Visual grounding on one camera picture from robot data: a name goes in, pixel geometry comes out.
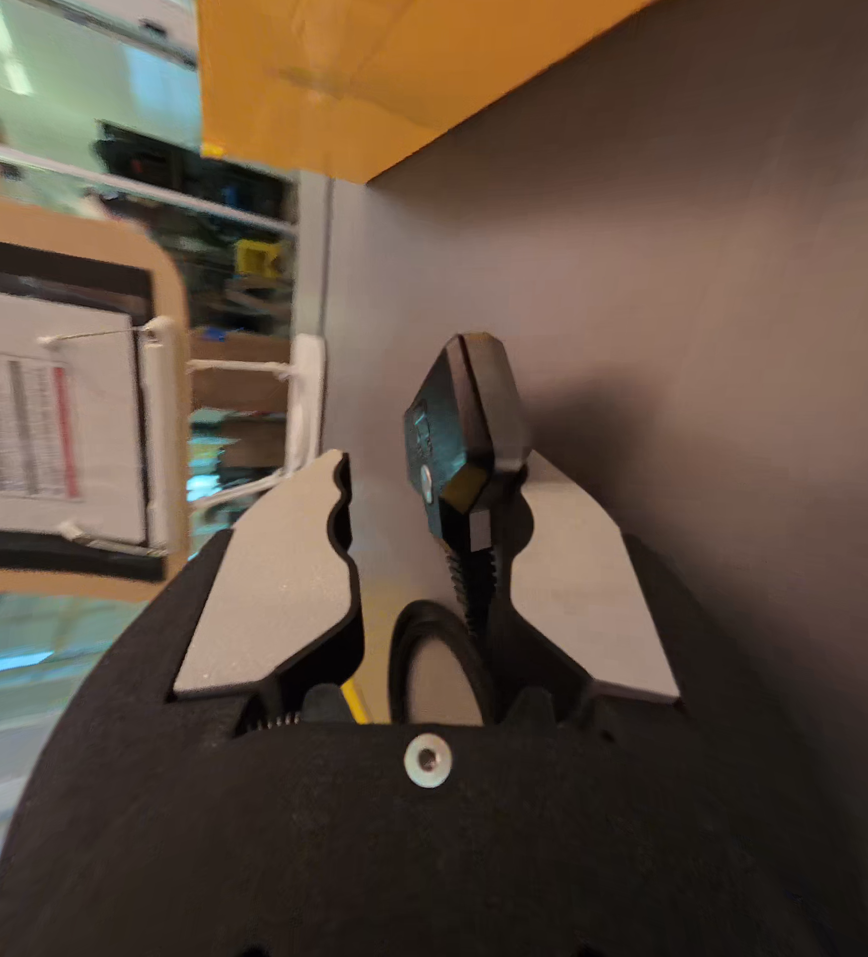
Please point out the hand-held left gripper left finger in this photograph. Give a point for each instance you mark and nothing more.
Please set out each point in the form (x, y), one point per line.
(269, 598)

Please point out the wooden instruction sign board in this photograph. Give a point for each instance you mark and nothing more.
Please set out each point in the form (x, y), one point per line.
(30, 411)

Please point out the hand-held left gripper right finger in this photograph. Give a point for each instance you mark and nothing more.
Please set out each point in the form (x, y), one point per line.
(591, 598)

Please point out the yellow plastic bin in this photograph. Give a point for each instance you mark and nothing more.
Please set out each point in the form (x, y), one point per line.
(329, 75)
(357, 699)

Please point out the white sign board stand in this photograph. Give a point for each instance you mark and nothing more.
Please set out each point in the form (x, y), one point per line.
(307, 404)

